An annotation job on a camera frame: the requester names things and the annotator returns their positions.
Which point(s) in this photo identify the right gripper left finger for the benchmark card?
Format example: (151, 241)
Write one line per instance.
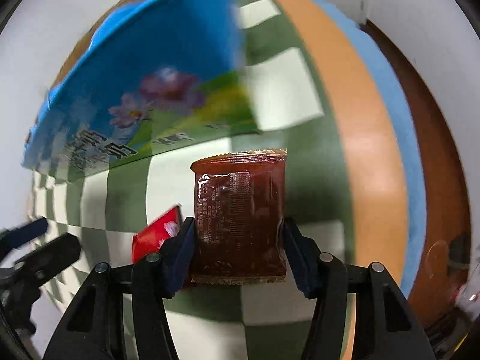
(92, 326)

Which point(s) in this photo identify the green white checkered blanket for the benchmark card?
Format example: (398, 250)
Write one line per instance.
(105, 210)

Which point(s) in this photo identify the dark red jelly packet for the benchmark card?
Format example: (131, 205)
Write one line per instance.
(239, 203)

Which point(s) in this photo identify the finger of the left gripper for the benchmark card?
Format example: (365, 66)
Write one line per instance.
(16, 237)
(53, 257)

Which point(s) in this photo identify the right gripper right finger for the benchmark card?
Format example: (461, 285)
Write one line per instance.
(385, 325)

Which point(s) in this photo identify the blue bed sheet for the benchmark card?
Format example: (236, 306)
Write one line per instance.
(401, 119)

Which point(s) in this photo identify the small red snack packet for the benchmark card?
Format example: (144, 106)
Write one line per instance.
(150, 239)

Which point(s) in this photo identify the cardboard box blue print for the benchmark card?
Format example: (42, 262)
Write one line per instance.
(157, 75)

